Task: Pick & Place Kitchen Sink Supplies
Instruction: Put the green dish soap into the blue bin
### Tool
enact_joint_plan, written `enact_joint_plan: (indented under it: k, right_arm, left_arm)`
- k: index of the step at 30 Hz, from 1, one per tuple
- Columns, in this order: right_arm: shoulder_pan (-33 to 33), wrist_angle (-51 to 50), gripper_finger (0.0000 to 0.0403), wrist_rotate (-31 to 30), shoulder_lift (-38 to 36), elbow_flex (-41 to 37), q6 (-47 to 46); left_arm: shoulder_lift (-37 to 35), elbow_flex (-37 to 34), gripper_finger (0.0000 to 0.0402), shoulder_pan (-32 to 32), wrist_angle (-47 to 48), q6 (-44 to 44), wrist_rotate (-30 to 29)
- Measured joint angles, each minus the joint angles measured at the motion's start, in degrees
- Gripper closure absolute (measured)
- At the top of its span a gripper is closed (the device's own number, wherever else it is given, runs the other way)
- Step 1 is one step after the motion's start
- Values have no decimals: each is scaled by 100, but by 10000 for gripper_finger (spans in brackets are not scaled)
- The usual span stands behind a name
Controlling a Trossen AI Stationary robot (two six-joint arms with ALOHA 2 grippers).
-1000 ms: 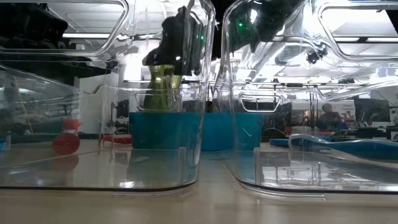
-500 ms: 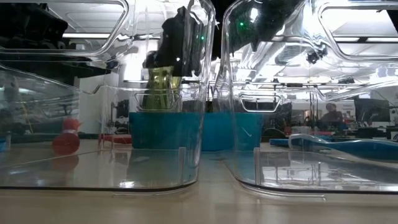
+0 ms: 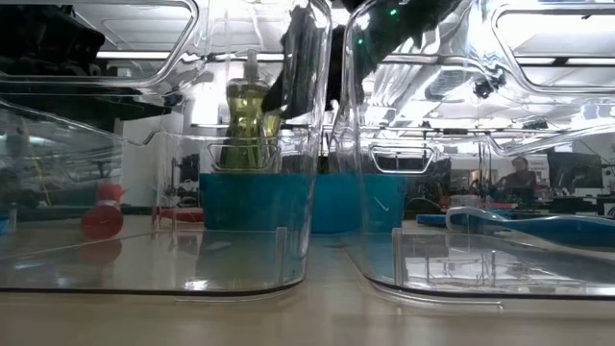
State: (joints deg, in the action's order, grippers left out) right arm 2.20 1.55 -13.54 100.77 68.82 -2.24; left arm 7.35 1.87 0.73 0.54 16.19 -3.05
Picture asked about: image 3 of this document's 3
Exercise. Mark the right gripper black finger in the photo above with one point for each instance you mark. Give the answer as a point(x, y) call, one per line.
point(302, 62)

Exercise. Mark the clear green soap pump bottle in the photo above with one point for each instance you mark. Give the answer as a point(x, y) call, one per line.
point(247, 110)

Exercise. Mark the red dish brush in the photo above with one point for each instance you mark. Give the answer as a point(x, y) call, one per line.
point(102, 221)

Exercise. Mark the clear plastic bin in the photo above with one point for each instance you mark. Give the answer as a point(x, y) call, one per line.
point(480, 274)
point(144, 269)

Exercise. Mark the blue and white dish brush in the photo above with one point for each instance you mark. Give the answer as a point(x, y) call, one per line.
point(552, 230)

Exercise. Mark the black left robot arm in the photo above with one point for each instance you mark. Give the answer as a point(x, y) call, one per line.
point(43, 38)

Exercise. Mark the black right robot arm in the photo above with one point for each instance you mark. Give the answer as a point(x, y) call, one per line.
point(418, 19)

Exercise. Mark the teal plastic tray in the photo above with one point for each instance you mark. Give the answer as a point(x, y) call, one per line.
point(336, 202)

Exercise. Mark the person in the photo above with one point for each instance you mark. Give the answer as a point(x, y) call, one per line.
point(520, 178)

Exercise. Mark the black monitor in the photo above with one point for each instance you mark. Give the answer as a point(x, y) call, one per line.
point(574, 170)

